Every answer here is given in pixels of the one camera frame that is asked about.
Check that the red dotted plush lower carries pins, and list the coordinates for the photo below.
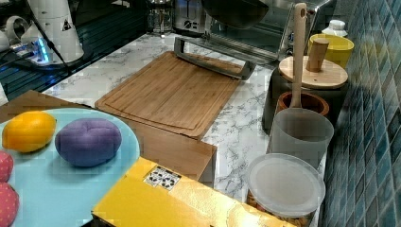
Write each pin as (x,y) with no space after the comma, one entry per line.
(9,204)

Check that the red dotted plush upper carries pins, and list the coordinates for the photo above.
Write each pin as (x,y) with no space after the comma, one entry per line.
(6,166)

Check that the purple plush toy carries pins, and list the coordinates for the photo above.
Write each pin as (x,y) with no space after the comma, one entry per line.
(88,142)

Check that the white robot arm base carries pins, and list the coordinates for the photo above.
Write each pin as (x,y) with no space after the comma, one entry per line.
(50,36)

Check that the silver toaster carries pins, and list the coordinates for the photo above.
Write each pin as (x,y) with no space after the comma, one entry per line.
(189,15)

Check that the yellow cup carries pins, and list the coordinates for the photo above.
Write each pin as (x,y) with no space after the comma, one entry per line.
(339,49)

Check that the silver toaster oven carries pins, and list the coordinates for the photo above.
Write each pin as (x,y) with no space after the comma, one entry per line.
(275,31)

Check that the yellow toy lemon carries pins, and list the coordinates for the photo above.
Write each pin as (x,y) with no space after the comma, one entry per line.
(29,131)

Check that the glass french press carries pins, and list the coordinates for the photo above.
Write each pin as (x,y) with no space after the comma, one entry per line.
(159,16)

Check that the yellow cardboard box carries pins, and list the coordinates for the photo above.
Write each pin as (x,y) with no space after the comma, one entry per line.
(149,195)

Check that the white bottle cap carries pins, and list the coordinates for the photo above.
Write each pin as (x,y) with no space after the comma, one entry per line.
(336,28)

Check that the light blue plate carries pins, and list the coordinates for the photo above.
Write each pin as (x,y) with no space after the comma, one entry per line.
(52,192)

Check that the wooden spoon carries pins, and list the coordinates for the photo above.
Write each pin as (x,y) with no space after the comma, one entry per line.
(299,17)

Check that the bamboo cutting board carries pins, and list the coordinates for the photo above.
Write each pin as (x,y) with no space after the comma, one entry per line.
(171,94)

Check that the wooden lid with knob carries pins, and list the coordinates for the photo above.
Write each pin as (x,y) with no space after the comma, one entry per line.
(313,71)

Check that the brown wooden utensil cup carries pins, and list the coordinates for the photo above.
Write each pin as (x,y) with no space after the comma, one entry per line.
(309,102)

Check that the red dotted plush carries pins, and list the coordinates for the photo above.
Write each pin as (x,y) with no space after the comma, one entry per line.
(9,204)
(6,166)

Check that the jar with translucent lid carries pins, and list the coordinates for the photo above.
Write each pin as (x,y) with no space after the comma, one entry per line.
(286,187)

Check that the dark grey bowl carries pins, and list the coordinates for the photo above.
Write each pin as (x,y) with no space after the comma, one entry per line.
(236,13)

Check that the open oven door with handle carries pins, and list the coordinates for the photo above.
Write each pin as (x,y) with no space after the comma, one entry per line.
(250,55)

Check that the frosted grey plastic cup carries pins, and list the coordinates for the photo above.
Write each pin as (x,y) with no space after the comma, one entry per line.
(301,133)

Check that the black canister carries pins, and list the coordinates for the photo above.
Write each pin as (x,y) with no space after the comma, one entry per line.
(278,85)

